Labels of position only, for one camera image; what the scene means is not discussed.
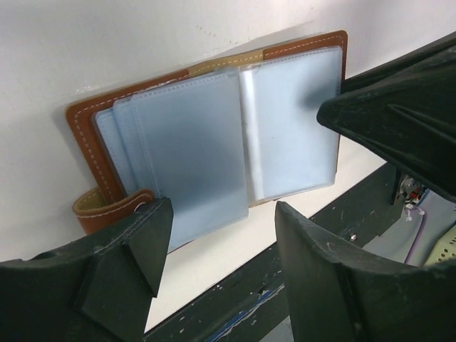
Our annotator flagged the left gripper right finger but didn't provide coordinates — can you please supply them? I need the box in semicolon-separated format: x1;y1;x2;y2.
275;202;455;341

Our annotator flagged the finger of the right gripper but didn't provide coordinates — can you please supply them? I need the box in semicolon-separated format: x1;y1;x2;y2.
317;46;455;200

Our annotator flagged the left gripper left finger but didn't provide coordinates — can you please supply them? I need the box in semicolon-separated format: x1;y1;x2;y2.
1;197;174;341

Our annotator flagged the brown leather card holder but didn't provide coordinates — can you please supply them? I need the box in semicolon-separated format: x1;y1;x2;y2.
66;30;348;234

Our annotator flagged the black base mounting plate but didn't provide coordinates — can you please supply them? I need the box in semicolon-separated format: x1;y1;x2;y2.
144;163;403;341

